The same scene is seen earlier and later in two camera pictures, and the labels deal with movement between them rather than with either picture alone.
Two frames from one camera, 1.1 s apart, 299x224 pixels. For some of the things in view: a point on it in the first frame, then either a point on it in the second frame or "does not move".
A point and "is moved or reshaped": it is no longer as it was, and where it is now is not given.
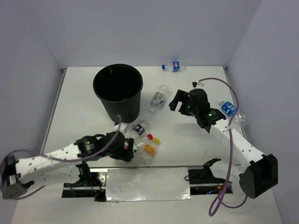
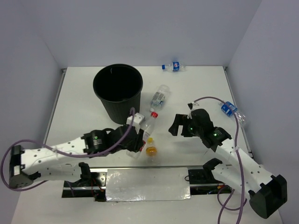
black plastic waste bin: (118, 86) does not move
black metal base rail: (94, 185) does not move
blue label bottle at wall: (174, 66) does not move
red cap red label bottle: (138, 142) is moved or reshaped
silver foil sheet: (147, 184) does not move
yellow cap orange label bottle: (147, 159) is moved or reshaped
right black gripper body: (192, 109) -> (188, 129)
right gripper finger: (180, 96) -> (180, 119)
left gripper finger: (129, 153) -> (135, 145)
